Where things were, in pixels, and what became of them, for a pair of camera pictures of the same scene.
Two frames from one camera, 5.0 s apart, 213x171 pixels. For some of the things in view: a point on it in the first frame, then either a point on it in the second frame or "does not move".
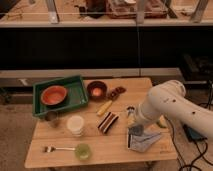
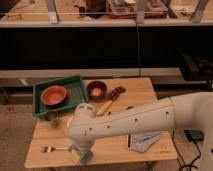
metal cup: x=52 y=117 does not move
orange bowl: x=53 y=95 does not move
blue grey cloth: x=142 y=142 does not move
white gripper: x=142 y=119 → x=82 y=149
